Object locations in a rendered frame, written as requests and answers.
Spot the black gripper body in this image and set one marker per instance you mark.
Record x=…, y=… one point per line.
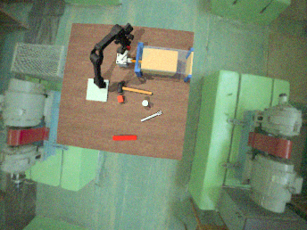
x=124, y=44

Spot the grey cylinder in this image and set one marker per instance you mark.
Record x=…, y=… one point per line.
x=145, y=102

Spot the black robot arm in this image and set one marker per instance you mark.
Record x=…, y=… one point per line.
x=117, y=33

